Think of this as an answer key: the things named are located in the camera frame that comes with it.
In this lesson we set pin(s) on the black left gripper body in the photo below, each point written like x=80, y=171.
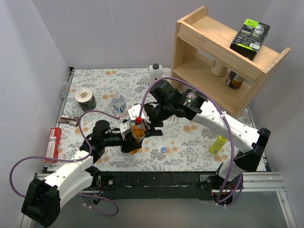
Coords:
x=128, y=141

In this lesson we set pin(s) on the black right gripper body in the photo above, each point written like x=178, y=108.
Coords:
x=149, y=124

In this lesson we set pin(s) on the orange juice bottle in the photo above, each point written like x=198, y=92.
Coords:
x=138, y=133

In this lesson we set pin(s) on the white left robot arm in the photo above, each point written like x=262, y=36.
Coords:
x=45, y=198

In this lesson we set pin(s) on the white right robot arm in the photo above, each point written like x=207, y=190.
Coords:
x=197, y=107

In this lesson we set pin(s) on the blue bottle cap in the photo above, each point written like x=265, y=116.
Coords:
x=163, y=149

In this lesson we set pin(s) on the clear water bottle white-blue label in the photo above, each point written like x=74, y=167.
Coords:
x=119, y=103

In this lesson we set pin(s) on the white square lotion bottle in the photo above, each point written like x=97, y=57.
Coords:
x=155, y=72

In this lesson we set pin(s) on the yellow squeeze bottle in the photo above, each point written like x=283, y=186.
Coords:
x=217, y=145

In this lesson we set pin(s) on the chocolate bar wrapper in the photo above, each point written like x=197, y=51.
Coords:
x=69, y=120

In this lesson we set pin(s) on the red snack box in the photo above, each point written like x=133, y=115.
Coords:
x=53, y=145

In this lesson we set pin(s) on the wooden shelf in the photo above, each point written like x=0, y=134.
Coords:
x=199, y=40

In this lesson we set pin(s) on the cream cup on shelf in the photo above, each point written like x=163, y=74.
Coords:
x=218, y=69

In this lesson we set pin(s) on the dark jar on shelf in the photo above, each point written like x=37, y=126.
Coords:
x=234, y=81

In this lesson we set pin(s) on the black green product box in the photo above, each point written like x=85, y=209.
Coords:
x=250, y=38

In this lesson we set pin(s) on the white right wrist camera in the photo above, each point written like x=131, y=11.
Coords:
x=134, y=113

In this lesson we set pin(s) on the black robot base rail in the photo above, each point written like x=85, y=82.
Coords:
x=112, y=186

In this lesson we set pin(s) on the small clear bottle at wall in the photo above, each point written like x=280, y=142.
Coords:
x=63, y=90

